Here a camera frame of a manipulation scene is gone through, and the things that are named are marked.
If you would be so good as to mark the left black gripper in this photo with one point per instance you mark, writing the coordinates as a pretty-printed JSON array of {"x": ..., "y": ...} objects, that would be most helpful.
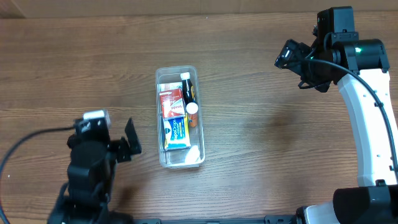
[{"x": 119, "y": 150}]

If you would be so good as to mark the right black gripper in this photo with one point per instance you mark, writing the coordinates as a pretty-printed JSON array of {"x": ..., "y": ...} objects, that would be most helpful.
[{"x": 306, "y": 66}]

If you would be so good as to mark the blue yellow lozenge box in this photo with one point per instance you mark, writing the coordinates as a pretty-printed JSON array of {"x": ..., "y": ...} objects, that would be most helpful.
[{"x": 176, "y": 133}]

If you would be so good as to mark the red white medicine box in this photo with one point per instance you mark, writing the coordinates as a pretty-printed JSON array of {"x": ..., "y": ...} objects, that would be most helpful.
[{"x": 172, "y": 104}]

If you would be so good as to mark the orange tablet tube white cap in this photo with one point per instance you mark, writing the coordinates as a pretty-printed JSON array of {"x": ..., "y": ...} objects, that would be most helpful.
[{"x": 192, "y": 112}]

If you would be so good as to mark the dark syrup bottle white cap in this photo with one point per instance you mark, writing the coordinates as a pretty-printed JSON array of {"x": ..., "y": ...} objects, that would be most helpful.
[{"x": 187, "y": 88}]

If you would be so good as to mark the white blue plaster box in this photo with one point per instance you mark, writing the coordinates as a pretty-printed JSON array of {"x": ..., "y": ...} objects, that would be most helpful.
[{"x": 170, "y": 86}]

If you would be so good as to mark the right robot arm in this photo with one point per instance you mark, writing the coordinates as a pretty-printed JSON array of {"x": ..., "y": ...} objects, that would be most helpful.
[{"x": 360, "y": 69}]

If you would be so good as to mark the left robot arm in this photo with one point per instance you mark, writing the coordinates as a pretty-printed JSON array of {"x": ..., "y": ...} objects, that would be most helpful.
[{"x": 94, "y": 158}]

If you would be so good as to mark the clear plastic container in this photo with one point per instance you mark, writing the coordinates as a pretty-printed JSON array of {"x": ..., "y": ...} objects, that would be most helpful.
[{"x": 191, "y": 156}]

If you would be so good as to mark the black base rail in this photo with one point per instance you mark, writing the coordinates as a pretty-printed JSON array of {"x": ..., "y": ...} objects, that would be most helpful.
[{"x": 211, "y": 221}]

